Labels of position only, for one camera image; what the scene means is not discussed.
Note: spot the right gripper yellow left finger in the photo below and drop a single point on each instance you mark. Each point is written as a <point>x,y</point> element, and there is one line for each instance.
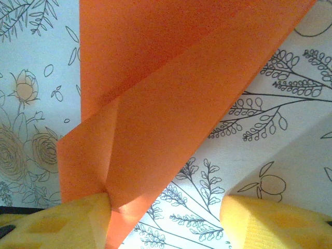
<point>64,228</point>

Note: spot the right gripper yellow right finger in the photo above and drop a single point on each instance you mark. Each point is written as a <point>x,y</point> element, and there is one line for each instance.
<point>272,228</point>

